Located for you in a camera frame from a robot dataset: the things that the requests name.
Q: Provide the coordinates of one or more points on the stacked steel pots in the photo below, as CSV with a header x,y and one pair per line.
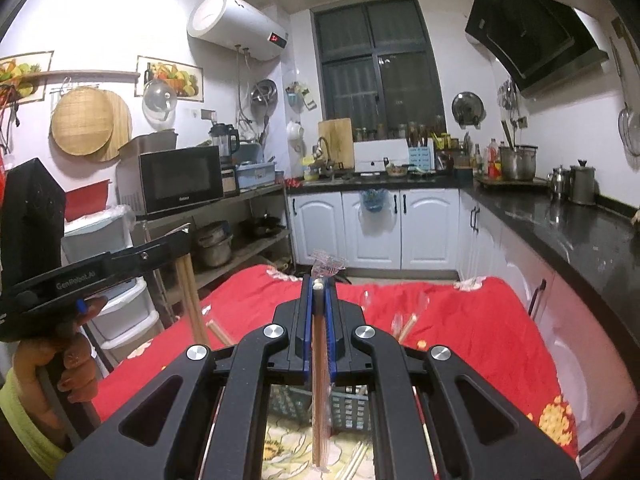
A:
x,y
214,247

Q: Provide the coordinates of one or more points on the glass pot lid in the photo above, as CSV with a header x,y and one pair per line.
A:
x,y
160,100

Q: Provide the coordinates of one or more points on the wall socket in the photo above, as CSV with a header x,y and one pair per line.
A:
x,y
207,114

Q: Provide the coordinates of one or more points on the black range hood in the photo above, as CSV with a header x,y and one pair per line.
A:
x,y
530,30

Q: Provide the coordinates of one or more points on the green plastic utensil holder basket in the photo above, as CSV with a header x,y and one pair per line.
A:
x,y
350,410

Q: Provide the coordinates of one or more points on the large steel pot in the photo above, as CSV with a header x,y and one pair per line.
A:
x,y
519,164

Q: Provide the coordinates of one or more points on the round bamboo tray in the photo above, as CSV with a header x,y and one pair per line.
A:
x,y
80,120

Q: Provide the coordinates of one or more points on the metal shelf rack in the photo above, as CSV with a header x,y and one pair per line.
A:
x,y
260,192

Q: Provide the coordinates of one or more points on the dark framed window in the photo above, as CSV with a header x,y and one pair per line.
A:
x,y
380,70

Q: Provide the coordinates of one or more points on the hanging metal pot lid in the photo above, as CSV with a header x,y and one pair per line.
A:
x,y
468,108

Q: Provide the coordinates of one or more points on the brown box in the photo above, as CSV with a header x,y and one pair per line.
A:
x,y
147,144

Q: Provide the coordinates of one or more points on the white cylindrical water heater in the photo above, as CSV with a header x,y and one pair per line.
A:
x,y
235,22

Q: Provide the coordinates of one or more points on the small steel kettle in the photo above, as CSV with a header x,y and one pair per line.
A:
x,y
559,182

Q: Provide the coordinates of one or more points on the tall steel kettle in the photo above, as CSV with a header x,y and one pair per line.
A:
x,y
583,185

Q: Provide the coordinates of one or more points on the blue-grey plastic dish box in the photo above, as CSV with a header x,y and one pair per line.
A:
x,y
255,176

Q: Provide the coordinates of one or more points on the blue hanging bag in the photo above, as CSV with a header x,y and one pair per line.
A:
x,y
374,201

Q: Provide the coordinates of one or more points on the white plastic drawer unit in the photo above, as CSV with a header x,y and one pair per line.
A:
x,y
120,310

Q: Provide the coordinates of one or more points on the wooden cutting board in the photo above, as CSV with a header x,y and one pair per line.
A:
x,y
336,140

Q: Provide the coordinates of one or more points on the white countertop box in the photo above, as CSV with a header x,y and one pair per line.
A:
x,y
377,155

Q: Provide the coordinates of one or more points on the row of hanging kitchen utensils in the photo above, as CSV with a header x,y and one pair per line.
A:
x,y
631,130

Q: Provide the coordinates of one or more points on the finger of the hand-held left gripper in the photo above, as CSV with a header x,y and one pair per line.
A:
x,y
160,255

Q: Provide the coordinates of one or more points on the round wooden board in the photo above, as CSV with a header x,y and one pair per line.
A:
x,y
122,125

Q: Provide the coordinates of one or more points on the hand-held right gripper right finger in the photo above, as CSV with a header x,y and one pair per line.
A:
x,y
331,320

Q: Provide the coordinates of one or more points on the black frying pan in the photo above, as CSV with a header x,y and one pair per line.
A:
x,y
262,226

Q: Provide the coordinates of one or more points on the white lower cabinets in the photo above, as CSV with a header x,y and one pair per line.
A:
x,y
430,230

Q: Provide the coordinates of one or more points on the bunch of hanging metal tools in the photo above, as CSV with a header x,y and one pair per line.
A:
x,y
507,94

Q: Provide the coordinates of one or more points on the black kitchen countertop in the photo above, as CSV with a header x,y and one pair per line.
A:
x,y
550,225

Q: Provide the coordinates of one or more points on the cooking oil bottle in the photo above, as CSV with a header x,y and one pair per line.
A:
x,y
494,162

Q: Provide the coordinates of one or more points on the person's left hand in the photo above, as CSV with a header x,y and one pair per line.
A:
x,y
75,360

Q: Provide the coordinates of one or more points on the person's left forearm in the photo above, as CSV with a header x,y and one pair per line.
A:
x,y
20,430

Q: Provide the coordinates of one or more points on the hanging metal bowl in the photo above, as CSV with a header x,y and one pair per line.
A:
x,y
264,91

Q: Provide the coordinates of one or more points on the blender jug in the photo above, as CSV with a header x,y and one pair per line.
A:
x,y
223,142

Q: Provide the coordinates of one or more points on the wall pouch of small packets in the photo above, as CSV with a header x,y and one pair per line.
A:
x,y
300,96

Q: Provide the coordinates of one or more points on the black microwave oven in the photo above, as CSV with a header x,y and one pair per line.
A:
x,y
180,180

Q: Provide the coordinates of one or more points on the plastic-wrapped chopstick pair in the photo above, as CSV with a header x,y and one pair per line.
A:
x,y
192,300
319,360

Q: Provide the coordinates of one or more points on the metal faucet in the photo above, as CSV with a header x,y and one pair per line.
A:
x,y
325,157

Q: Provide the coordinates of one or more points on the yellow dish soap bottle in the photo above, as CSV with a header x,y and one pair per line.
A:
x,y
311,169

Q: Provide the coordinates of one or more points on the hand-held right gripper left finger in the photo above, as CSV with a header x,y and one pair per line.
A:
x,y
306,320

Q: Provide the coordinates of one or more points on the row of windowsill jars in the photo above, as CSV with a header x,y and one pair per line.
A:
x,y
400,131

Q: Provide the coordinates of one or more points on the white knife holder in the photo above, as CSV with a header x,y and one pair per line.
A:
x,y
421,159

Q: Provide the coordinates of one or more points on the wooden wall rail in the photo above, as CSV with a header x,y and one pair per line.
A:
x,y
80,75

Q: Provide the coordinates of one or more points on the fruit wall poster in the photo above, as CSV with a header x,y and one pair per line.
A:
x,y
22,72
172,77

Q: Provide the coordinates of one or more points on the red floral blanket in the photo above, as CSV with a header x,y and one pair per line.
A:
x,y
475,320

